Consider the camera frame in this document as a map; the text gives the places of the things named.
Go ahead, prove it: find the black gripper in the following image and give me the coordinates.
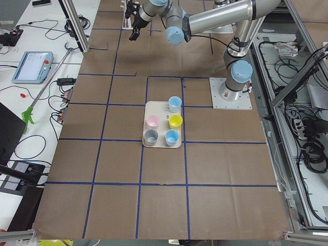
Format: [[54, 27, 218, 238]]
[[125, 1, 153, 41]]

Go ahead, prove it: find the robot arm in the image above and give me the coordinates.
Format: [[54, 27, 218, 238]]
[[125, 0, 279, 102]]

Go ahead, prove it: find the light blue cup at edge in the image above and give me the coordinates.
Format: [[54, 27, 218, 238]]
[[168, 96, 182, 113]]

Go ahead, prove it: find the pink plastic cup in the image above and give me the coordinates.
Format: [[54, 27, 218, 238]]
[[146, 114, 161, 130]]

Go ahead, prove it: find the yellow plastic cup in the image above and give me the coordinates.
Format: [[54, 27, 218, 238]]
[[169, 114, 183, 130]]

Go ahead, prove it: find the grey plastic cup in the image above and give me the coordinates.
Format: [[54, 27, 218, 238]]
[[143, 129, 159, 147]]

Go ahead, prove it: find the light blue cup on tray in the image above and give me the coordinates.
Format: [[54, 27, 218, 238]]
[[165, 129, 179, 147]]

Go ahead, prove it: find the black power adapter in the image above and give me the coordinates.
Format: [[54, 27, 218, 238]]
[[57, 77, 76, 86]]

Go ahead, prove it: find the cream plastic tray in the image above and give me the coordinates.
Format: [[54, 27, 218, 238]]
[[142, 101, 183, 149]]

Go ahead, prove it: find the left teach pendant tablet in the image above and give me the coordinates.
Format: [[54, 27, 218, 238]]
[[11, 51, 53, 84]]

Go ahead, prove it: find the metal reacher grabber tool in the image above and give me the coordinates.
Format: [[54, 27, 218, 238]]
[[22, 43, 78, 134]]

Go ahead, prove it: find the coiled black cable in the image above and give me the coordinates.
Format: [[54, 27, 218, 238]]
[[65, 15, 91, 39]]

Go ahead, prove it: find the aluminium frame post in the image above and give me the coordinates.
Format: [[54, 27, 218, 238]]
[[58, 0, 90, 53]]

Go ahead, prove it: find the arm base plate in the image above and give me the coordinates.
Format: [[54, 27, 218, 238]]
[[209, 77, 252, 110]]

